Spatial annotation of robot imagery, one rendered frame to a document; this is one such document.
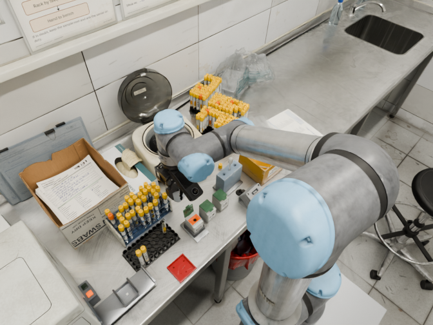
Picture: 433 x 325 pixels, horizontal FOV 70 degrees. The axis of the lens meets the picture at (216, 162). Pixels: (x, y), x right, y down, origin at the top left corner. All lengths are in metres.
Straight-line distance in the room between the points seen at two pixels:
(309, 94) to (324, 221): 1.35
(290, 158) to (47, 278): 0.57
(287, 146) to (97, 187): 0.78
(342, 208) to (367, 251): 1.89
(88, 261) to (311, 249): 0.86
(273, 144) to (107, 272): 0.70
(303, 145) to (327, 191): 0.19
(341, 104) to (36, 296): 1.46
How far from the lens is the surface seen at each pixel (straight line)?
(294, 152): 0.56
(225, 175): 1.10
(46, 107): 1.19
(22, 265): 0.83
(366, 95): 1.81
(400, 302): 2.24
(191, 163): 0.70
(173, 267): 1.05
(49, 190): 1.23
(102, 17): 1.15
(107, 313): 1.00
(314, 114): 1.58
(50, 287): 0.78
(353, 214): 0.40
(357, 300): 1.07
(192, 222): 1.03
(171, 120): 0.76
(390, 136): 3.07
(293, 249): 0.38
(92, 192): 1.17
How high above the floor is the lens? 1.85
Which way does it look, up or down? 50 degrees down
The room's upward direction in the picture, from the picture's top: 3 degrees clockwise
